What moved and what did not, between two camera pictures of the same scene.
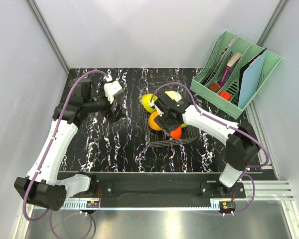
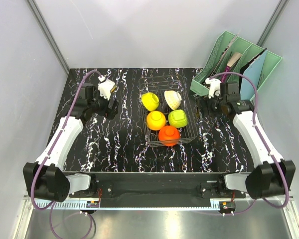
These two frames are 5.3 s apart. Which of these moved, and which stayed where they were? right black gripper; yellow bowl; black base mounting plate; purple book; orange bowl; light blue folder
Moved: right black gripper; orange bowl
Stayed: light blue folder; yellow bowl; black base mounting plate; purple book
